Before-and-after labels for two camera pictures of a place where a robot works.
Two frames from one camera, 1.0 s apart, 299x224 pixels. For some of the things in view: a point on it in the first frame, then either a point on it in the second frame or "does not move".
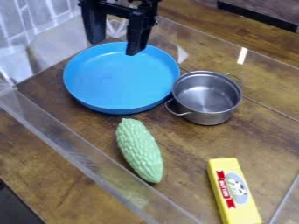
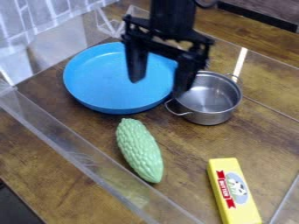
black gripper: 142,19 -> 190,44
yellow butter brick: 232,192 does not move
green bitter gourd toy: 140,149 does not move
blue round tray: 114,83 does not move
